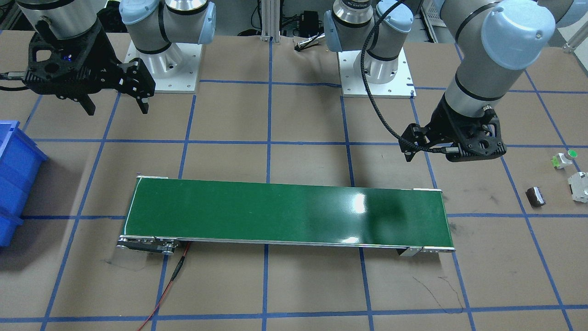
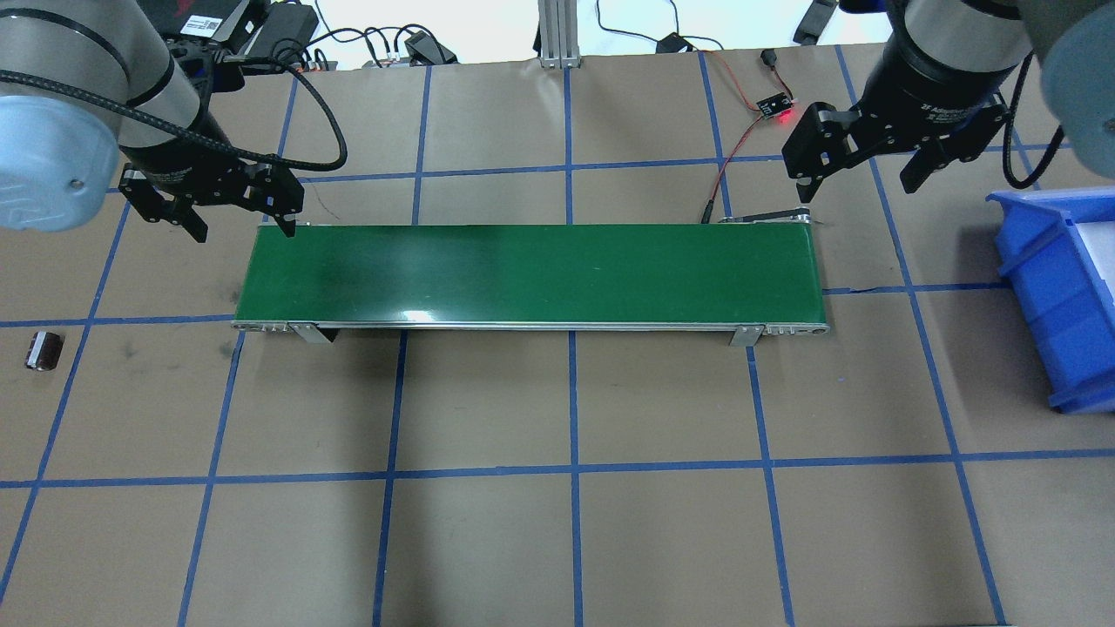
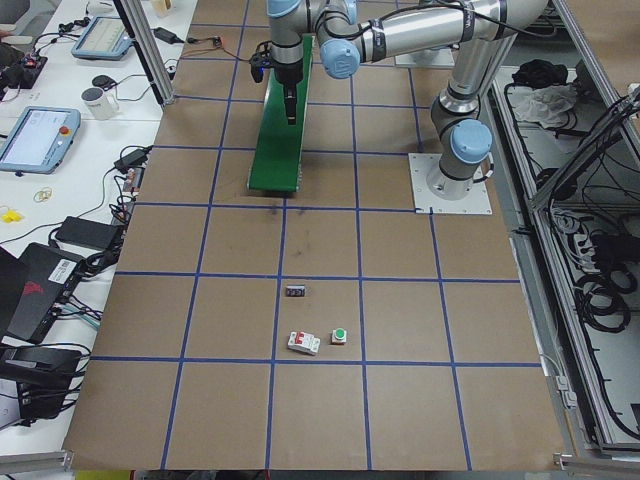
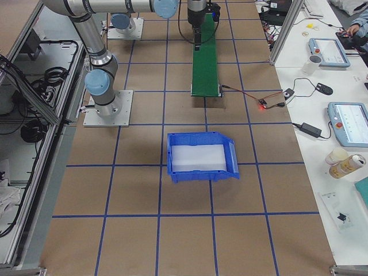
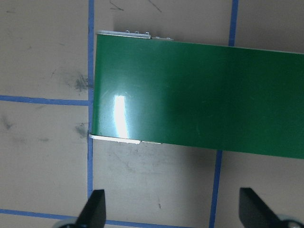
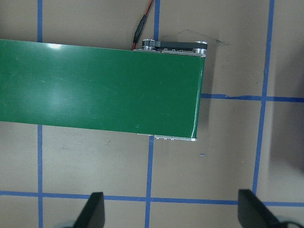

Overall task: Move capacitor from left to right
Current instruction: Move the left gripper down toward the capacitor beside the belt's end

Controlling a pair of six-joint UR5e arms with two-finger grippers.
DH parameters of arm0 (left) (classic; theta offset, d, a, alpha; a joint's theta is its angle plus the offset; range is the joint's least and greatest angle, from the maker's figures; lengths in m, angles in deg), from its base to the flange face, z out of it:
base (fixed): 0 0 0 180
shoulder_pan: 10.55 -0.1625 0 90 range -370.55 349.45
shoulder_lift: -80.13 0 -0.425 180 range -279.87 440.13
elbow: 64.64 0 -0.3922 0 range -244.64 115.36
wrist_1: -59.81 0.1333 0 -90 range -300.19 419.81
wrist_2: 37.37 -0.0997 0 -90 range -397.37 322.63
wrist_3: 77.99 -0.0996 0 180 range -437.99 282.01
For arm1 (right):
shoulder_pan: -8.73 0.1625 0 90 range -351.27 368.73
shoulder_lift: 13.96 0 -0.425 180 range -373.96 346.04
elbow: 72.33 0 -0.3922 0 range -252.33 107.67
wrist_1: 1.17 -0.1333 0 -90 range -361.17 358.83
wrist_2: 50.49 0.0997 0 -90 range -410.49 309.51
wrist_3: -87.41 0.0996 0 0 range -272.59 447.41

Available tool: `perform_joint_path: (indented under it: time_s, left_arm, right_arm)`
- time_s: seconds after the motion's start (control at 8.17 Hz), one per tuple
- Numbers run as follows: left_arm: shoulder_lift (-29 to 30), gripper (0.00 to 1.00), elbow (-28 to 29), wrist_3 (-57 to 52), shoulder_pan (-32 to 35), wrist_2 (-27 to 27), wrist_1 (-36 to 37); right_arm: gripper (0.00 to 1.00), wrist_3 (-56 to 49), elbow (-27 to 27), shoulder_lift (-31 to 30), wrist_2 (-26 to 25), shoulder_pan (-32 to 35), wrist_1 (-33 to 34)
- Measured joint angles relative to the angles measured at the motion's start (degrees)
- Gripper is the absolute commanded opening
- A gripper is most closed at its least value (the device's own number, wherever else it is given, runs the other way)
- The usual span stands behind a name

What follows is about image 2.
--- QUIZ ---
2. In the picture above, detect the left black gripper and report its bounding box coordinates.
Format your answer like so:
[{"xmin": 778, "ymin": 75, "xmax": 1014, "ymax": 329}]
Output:
[{"xmin": 119, "ymin": 162, "xmax": 304, "ymax": 243}]

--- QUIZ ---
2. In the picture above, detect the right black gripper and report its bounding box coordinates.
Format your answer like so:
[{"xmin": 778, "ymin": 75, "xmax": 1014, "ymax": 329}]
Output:
[{"xmin": 784, "ymin": 94, "xmax": 1010, "ymax": 204}]

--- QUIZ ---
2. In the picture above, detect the black cylindrical capacitor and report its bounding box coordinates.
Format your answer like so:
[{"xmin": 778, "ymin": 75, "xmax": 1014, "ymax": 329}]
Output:
[{"xmin": 25, "ymin": 332, "xmax": 64, "ymax": 372}]

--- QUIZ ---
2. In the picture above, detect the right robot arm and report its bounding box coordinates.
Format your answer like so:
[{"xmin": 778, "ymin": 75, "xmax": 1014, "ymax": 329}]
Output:
[{"xmin": 783, "ymin": 1, "xmax": 1114, "ymax": 203}]

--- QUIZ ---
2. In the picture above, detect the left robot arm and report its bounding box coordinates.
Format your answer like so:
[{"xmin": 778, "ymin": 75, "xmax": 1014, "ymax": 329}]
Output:
[{"xmin": 1, "ymin": 1, "xmax": 304, "ymax": 242}]

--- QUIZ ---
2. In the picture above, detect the small sensor board red led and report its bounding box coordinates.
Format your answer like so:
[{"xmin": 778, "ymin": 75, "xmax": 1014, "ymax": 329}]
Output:
[{"xmin": 755, "ymin": 91, "xmax": 795, "ymax": 120}]

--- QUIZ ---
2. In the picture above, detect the green conveyor belt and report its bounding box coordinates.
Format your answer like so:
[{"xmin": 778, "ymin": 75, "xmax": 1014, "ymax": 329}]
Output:
[{"xmin": 233, "ymin": 222, "xmax": 831, "ymax": 346}]

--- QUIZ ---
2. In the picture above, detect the blue plastic bin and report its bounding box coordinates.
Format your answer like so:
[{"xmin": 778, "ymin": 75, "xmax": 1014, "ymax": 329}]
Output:
[{"xmin": 987, "ymin": 185, "xmax": 1114, "ymax": 414}]

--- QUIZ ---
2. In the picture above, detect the black power adapter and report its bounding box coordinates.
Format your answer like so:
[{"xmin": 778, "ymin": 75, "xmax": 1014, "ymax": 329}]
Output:
[{"xmin": 403, "ymin": 31, "xmax": 459, "ymax": 66}]

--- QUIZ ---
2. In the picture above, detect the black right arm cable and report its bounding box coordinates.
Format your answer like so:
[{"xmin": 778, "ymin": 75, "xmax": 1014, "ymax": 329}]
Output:
[{"xmin": 1002, "ymin": 52, "xmax": 1065, "ymax": 191}]

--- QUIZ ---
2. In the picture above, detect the red black wire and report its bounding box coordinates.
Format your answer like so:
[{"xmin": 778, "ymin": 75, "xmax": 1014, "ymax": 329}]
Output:
[{"xmin": 697, "ymin": 48, "xmax": 798, "ymax": 224}]

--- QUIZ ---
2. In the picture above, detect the black braided left cable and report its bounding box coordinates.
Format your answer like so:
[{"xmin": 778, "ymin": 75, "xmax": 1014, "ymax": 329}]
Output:
[{"xmin": 0, "ymin": 52, "xmax": 349, "ymax": 172}]

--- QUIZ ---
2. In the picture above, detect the aluminium frame post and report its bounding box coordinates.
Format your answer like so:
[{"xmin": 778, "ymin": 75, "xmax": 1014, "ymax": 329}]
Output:
[{"xmin": 535, "ymin": 0, "xmax": 582, "ymax": 69}]

